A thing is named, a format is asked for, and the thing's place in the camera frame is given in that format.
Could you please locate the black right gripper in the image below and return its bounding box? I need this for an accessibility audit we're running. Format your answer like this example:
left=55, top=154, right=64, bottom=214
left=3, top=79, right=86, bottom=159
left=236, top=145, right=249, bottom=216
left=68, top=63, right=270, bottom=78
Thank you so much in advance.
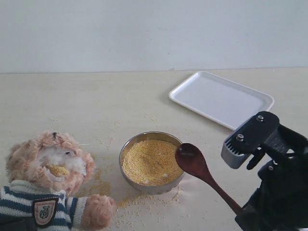
left=235, top=125, right=308, bottom=231

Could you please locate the dark red wooden spoon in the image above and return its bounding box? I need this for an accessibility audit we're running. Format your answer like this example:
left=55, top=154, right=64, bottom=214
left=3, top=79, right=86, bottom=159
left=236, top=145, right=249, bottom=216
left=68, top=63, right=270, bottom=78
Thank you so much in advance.
left=175, top=143, right=242, bottom=215

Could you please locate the brown teddy bear striped sweater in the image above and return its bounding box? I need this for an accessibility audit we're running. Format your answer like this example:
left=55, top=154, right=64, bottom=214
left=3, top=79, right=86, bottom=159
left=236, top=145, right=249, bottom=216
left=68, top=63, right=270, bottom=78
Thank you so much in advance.
left=0, top=132, right=117, bottom=231

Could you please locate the white rectangular plastic tray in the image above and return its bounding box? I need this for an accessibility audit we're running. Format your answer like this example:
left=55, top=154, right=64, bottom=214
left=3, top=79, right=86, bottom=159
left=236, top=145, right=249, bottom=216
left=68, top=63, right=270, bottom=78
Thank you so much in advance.
left=169, top=71, right=274, bottom=130

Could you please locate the steel bowl of millet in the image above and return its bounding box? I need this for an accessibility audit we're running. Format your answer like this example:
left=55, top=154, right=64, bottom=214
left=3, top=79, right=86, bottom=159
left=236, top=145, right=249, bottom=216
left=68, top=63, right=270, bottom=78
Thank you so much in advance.
left=119, top=131, right=185, bottom=195

